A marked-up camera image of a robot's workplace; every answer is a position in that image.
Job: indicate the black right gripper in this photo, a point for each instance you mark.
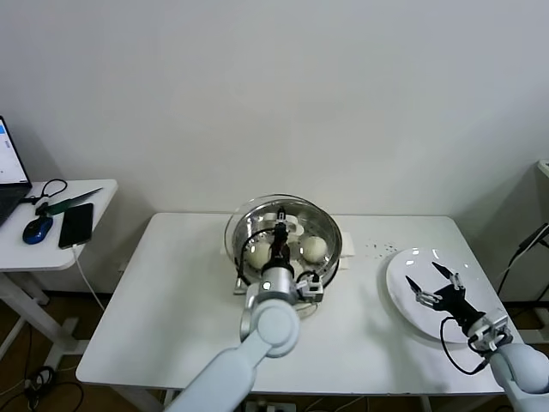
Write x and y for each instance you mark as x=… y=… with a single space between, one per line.
x=459 y=304

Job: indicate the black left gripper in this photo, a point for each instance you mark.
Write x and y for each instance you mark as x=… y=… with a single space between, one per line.
x=279 y=251

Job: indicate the round glass pot lid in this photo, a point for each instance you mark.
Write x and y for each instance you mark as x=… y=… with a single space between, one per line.
x=296 y=225

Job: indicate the white steamed baozi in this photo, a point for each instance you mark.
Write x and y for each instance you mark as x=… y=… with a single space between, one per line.
x=314 y=249
x=258 y=256

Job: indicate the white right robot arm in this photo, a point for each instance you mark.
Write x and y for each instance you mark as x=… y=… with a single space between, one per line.
x=519 y=365

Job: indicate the perforated steel steamer basket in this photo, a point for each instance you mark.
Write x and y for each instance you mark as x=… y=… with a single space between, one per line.
x=348 y=245

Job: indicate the large white plate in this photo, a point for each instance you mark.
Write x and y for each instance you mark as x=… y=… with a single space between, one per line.
x=399 y=274

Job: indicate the white cabinet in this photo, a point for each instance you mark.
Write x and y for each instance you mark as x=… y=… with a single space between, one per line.
x=544 y=165

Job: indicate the black smartphone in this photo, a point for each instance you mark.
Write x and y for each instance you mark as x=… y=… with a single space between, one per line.
x=77 y=225

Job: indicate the green and grey knife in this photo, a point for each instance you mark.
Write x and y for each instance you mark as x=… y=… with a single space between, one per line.
x=64 y=205

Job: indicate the blue computer mouse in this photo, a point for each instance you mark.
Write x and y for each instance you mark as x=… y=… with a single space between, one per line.
x=38 y=229

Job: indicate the white side table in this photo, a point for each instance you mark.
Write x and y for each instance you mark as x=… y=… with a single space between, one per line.
x=25 y=257

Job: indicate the black open laptop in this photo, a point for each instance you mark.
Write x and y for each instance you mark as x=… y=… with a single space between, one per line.
x=8 y=171

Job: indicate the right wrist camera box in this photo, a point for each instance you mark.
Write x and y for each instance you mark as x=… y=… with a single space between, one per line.
x=497 y=319

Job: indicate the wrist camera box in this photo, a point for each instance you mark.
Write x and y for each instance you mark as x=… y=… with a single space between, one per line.
x=497 y=319
x=313 y=292

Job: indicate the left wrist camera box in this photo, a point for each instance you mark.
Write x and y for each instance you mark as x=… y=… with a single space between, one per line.
x=313 y=292

